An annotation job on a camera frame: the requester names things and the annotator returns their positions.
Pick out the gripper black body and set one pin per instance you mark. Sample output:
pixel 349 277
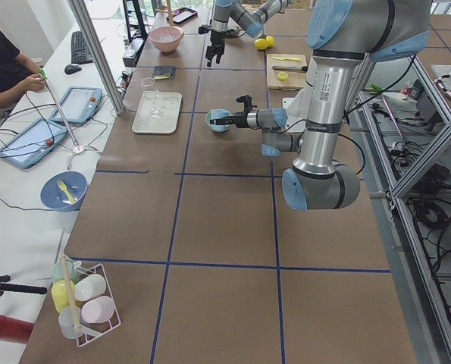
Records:
pixel 215 39
pixel 240 120

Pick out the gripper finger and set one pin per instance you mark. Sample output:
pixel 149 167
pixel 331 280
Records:
pixel 222 121
pixel 209 55
pixel 219 51

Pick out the green bowl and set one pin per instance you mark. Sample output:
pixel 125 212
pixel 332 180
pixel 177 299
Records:
pixel 206 120

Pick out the light blue plastic cup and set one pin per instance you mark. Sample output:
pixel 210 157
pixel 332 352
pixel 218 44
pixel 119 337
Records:
pixel 218 114

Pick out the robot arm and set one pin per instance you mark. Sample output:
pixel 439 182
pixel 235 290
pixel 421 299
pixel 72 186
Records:
pixel 341 34
pixel 252 23

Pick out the pink bowl with ice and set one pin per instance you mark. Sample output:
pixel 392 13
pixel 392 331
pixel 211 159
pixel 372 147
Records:
pixel 166 39

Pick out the whole yellow lemon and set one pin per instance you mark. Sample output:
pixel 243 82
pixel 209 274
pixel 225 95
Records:
pixel 261 44

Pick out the grey folded cloth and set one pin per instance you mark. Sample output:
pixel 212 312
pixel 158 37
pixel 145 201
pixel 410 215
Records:
pixel 163 72

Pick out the white bear tray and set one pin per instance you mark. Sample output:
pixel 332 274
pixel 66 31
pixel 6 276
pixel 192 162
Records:
pixel 167 124

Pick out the wooden cutting board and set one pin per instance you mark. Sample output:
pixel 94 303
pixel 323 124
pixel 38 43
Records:
pixel 286 71

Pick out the clear wine glass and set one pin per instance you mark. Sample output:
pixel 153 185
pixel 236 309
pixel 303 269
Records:
pixel 152 98

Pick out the yellow plastic knife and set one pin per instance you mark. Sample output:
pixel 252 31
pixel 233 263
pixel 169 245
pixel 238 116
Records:
pixel 279 58

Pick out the black keyboard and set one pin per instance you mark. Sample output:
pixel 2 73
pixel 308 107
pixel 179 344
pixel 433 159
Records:
pixel 79 51

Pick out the black computer mouse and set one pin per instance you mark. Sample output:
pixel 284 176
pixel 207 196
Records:
pixel 72 69

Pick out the blue teach pendant tablet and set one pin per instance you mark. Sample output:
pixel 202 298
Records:
pixel 33 143

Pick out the person in black shirt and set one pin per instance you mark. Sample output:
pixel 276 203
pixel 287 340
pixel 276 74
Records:
pixel 18 74

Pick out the white cup in rack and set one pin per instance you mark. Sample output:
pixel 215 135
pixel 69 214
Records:
pixel 90 287

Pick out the pink cup in rack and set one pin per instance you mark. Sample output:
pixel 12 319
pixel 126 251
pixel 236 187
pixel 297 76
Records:
pixel 98 310

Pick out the yellow cup in rack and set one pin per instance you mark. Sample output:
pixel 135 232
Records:
pixel 59 295

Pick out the red cylinder bottle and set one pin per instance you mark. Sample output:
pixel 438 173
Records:
pixel 15 330

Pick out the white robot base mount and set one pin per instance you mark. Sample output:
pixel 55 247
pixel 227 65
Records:
pixel 296 115

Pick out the aluminium frame post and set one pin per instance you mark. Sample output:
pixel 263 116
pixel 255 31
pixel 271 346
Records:
pixel 81 14

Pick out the white wire cup rack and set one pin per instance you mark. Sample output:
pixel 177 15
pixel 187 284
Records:
pixel 70 321

